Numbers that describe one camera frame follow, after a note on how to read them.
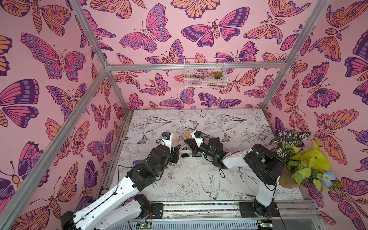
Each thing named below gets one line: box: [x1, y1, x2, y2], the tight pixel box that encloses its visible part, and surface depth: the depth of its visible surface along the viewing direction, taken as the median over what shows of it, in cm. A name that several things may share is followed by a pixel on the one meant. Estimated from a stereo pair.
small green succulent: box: [213, 70, 224, 78], surface depth 94 cm
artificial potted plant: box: [267, 129, 345, 192], surface depth 69 cm
